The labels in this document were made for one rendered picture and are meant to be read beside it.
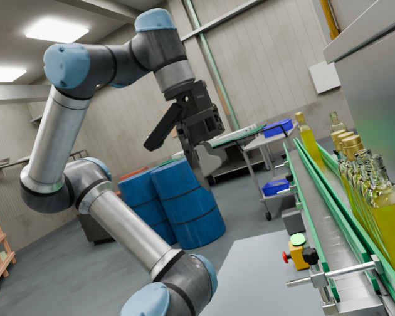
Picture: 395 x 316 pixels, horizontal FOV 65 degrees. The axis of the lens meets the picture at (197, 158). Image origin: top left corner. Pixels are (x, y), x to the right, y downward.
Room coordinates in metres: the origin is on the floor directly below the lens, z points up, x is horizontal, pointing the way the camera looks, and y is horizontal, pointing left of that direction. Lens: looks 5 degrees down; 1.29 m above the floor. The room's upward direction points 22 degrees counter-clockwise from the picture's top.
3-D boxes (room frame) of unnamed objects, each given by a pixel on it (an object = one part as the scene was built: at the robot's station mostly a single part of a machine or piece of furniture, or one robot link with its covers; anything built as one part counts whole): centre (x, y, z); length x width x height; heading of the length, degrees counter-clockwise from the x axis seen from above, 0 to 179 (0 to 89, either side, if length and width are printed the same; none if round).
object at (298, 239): (0.97, -0.20, 0.84); 0.04 x 0.04 x 0.03
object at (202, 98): (0.64, -0.03, 1.32); 0.09 x 0.08 x 0.12; 74
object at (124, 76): (0.68, 0.07, 1.48); 0.11 x 0.11 x 0.08; 55
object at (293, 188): (1.13, -0.27, 0.94); 0.07 x 0.04 x 0.13; 74
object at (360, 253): (1.39, -0.46, 0.92); 1.75 x 0.01 x 0.08; 164
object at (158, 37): (0.64, -0.02, 1.48); 0.09 x 0.08 x 0.11; 55
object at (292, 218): (1.24, -0.28, 0.79); 0.08 x 0.08 x 0.08; 74
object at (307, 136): (1.68, -0.60, 1.02); 0.06 x 0.06 x 0.28; 74
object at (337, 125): (1.33, -0.61, 1.01); 0.06 x 0.06 x 0.26; 81
